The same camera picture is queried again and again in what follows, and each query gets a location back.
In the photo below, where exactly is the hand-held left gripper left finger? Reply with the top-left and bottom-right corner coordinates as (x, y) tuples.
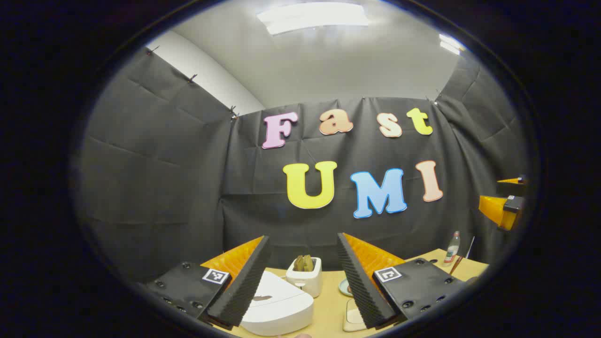
(141, 235), (273, 331)

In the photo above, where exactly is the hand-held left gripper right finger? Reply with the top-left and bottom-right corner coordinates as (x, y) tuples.
(336, 232), (470, 330)

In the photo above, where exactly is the white rice cooker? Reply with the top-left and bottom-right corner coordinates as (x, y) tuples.
(241, 270), (315, 337)

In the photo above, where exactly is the pale rounded cutting board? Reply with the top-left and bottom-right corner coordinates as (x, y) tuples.
(342, 299), (368, 332)

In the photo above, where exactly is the white toaster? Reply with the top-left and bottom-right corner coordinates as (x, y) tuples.
(285, 257), (323, 299)

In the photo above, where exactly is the clear water bottle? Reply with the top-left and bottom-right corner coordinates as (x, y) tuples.
(444, 231), (461, 267)

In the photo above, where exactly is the black backdrop cloth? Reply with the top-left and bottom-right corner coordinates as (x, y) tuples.
(75, 47), (529, 282)

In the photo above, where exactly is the small ceiling light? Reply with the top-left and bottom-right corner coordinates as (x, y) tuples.
(439, 34), (466, 56)

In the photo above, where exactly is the large ceiling light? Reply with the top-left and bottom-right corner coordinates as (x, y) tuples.
(256, 2), (370, 36)

